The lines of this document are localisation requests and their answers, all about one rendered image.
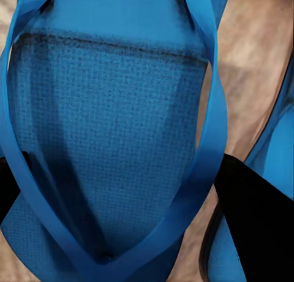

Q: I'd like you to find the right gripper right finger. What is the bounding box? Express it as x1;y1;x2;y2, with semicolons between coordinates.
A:
214;153;294;282

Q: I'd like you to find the sandal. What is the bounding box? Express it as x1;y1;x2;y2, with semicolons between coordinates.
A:
204;54;294;282
0;0;228;282

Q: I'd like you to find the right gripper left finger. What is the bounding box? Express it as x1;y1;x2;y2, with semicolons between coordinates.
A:
0;151;32;225

